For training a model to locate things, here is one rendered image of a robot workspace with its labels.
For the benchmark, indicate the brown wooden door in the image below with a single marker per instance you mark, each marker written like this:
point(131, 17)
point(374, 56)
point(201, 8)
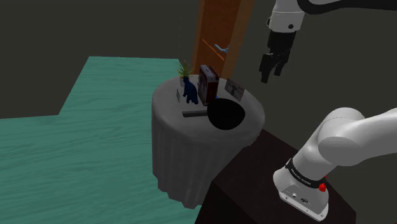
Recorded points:
point(218, 34)

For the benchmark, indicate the small potted green plant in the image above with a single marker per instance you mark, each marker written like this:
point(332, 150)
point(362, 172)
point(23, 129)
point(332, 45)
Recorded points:
point(184, 73)

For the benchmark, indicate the dark robot stand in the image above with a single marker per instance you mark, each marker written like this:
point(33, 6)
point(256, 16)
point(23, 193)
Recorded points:
point(273, 183)

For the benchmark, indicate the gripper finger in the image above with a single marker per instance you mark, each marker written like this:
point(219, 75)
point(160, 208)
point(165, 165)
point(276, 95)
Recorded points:
point(279, 66)
point(265, 66)

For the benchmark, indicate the grey picture frame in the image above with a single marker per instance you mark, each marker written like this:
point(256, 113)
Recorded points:
point(234, 89)

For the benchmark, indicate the dark red box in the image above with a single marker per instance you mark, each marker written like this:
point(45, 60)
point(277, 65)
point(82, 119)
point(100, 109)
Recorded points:
point(207, 85)

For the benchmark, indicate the dark blue animal figure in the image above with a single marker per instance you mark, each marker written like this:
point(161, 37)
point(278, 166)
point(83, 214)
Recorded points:
point(190, 91)

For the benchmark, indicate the round grey draped table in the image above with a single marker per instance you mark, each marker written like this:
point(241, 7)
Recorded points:
point(186, 149)

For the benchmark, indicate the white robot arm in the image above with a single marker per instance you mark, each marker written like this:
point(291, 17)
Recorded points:
point(338, 145)

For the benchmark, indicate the black frying pan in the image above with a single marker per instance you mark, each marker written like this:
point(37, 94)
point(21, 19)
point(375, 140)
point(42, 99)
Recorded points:
point(225, 114)

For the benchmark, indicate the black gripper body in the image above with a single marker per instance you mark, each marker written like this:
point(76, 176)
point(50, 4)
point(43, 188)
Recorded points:
point(280, 42)

